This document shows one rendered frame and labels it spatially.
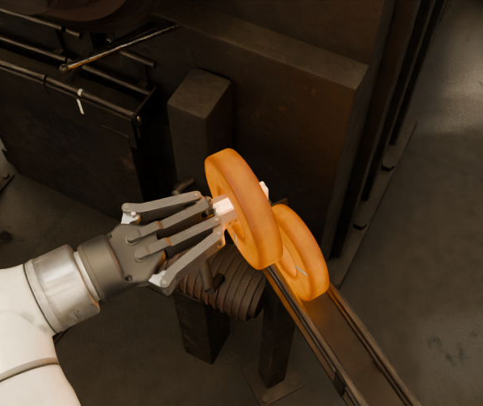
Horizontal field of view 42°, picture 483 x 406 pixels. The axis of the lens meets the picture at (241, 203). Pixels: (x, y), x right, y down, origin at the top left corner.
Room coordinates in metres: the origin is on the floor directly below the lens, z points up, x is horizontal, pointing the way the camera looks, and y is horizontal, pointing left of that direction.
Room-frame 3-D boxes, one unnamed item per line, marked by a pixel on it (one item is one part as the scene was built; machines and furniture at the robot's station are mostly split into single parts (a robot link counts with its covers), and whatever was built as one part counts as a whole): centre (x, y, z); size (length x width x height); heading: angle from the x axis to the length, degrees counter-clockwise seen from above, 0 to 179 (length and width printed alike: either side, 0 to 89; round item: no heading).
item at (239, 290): (0.53, 0.05, 0.27); 0.22 x 0.13 x 0.53; 63
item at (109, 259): (0.34, 0.14, 0.92); 0.09 x 0.08 x 0.07; 118
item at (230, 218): (0.38, 0.01, 0.92); 0.05 x 0.03 x 0.01; 118
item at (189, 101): (0.71, 0.07, 0.68); 0.11 x 0.08 x 0.24; 153
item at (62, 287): (0.30, 0.20, 0.91); 0.09 x 0.06 x 0.09; 28
